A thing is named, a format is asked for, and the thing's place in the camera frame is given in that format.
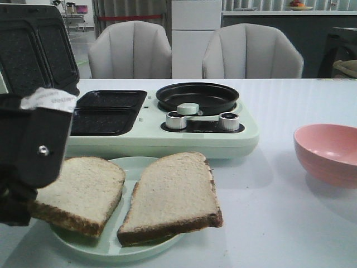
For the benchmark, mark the fruit bowl on counter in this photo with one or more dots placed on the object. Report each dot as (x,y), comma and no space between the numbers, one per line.
(296,5)

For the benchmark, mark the beige cushion at right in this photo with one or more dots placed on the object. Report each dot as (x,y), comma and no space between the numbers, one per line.
(345,68)

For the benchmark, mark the red barrier belt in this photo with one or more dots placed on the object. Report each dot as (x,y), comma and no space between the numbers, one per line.
(129,18)

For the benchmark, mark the left grey armchair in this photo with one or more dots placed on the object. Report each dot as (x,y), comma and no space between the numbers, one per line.
(131,50)

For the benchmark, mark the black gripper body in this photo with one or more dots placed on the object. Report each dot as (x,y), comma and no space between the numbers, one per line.
(14,192)

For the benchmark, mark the right grey armchair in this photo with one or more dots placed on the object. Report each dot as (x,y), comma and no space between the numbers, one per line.
(250,51)

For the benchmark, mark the black gripper finger with tape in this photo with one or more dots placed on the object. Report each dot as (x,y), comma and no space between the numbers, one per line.
(42,154)

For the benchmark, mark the silver control knob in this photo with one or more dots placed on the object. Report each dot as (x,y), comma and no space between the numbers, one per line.
(175,121)
(228,121)

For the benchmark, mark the pink bowl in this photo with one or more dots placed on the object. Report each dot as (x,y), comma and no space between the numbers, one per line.
(328,153)

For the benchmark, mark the green breakfast maker lid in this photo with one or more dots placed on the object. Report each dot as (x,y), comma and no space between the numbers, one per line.
(35,50)

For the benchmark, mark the light green round plate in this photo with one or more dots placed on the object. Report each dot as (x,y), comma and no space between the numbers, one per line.
(107,248)

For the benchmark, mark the left silver control knob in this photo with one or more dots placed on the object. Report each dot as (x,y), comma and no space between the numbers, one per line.
(175,121)

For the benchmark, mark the grey armchair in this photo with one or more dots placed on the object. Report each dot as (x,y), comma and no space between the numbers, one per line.
(250,51)
(131,50)

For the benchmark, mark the bread slice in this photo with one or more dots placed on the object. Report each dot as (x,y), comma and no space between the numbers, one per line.
(83,197)
(175,194)

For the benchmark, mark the white cabinet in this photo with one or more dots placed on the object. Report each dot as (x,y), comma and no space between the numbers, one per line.
(192,23)

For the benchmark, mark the black round frying pan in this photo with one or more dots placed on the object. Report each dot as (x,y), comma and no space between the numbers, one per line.
(212,98)

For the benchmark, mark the green breakfast maker base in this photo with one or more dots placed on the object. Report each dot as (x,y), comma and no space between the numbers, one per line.
(113,123)

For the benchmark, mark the dark grey counter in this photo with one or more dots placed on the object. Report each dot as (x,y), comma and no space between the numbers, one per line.
(321,37)

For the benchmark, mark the right silver control knob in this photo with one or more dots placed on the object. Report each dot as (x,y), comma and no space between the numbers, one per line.
(228,121)

